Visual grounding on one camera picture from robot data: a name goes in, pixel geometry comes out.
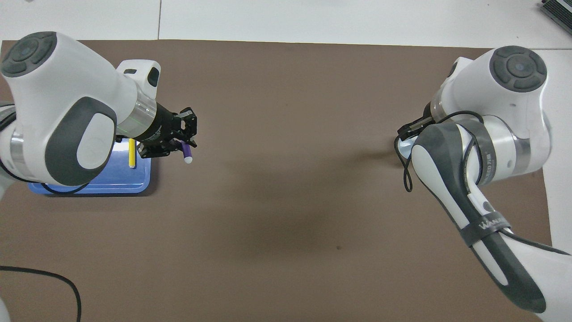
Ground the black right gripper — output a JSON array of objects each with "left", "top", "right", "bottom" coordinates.
[{"left": 398, "top": 114, "right": 437, "bottom": 142}]

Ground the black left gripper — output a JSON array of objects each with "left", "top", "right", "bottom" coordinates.
[{"left": 134, "top": 102, "right": 198, "bottom": 160}]

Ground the blue plastic tray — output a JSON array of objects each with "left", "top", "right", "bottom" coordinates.
[{"left": 28, "top": 134, "right": 152, "bottom": 196}]

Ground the clear plastic cup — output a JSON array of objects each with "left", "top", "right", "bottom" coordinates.
[{"left": 398, "top": 136, "right": 417, "bottom": 161}]

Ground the brown table mat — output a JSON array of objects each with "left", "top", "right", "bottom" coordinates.
[{"left": 0, "top": 39, "right": 555, "bottom": 322}]

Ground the grey ribbed device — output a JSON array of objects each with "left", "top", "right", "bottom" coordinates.
[{"left": 539, "top": 0, "right": 572, "bottom": 25}]

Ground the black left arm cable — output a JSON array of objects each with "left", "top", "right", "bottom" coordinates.
[{"left": 0, "top": 157, "right": 90, "bottom": 322}]

